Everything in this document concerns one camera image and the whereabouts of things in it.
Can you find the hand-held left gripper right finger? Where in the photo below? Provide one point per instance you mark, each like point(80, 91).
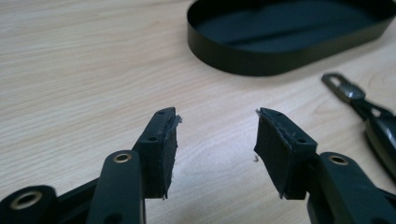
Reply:
point(286, 155)

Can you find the black key rack with oval tray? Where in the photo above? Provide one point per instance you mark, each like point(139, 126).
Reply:
point(280, 34)

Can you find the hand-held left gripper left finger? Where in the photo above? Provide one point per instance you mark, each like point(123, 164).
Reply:
point(157, 155)

